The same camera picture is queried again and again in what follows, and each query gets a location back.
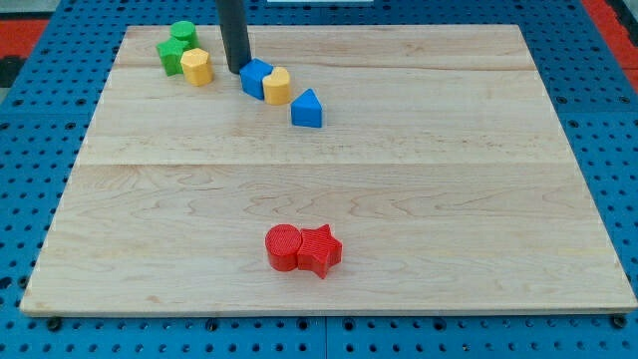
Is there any blue triangle block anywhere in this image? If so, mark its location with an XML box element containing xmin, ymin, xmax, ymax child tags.
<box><xmin>290</xmin><ymin>89</ymin><xmax>323</xmax><ymax>128</ymax></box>

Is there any red cylinder block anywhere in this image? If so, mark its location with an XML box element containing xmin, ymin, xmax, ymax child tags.
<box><xmin>264</xmin><ymin>224</ymin><xmax>302</xmax><ymax>271</ymax></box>

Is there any red star block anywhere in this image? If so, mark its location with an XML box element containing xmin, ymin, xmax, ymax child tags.
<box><xmin>297</xmin><ymin>224</ymin><xmax>343</xmax><ymax>279</ymax></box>

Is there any wooden board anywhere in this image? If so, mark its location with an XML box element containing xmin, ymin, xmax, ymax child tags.
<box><xmin>20</xmin><ymin>25</ymin><xmax>637</xmax><ymax>317</ymax></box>

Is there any yellow heart block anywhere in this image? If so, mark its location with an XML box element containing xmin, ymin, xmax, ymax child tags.
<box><xmin>262</xmin><ymin>67</ymin><xmax>291</xmax><ymax>106</ymax></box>

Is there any blue cube block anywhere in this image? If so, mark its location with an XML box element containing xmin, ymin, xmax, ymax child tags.
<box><xmin>239</xmin><ymin>58</ymin><xmax>273</xmax><ymax>100</ymax></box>

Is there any yellow hexagon block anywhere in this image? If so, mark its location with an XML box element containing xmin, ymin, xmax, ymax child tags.
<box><xmin>180</xmin><ymin>48</ymin><xmax>214</xmax><ymax>87</ymax></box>

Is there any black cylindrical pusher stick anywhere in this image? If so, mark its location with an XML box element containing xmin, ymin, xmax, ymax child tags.
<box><xmin>215</xmin><ymin>0</ymin><xmax>251</xmax><ymax>75</ymax></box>

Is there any green star block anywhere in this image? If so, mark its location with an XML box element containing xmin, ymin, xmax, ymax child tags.
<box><xmin>156</xmin><ymin>38</ymin><xmax>190</xmax><ymax>76</ymax></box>

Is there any green cylinder block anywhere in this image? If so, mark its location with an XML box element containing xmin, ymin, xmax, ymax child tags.
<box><xmin>169</xmin><ymin>20</ymin><xmax>199</xmax><ymax>49</ymax></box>

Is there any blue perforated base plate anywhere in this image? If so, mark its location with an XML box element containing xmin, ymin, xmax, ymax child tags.
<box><xmin>1</xmin><ymin>0</ymin><xmax>637</xmax><ymax>358</ymax></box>

